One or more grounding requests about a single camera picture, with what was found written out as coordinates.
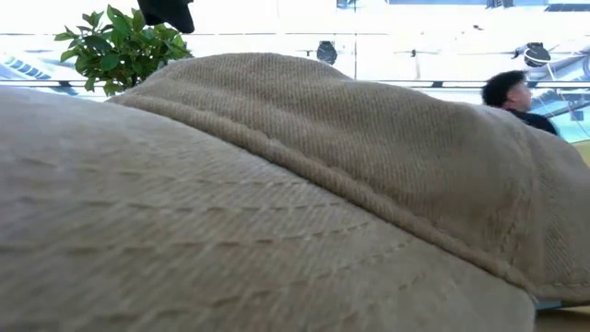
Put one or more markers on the green leafy plant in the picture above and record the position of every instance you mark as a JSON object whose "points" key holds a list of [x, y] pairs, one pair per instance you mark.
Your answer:
{"points": [[115, 55]]}

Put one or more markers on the black cap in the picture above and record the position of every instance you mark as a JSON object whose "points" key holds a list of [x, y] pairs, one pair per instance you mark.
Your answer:
{"points": [[168, 14]]}

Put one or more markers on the person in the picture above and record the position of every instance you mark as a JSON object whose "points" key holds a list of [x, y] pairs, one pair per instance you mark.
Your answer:
{"points": [[500, 87]]}

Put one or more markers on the beige cap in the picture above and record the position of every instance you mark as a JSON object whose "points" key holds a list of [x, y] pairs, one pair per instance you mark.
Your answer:
{"points": [[276, 207]]}

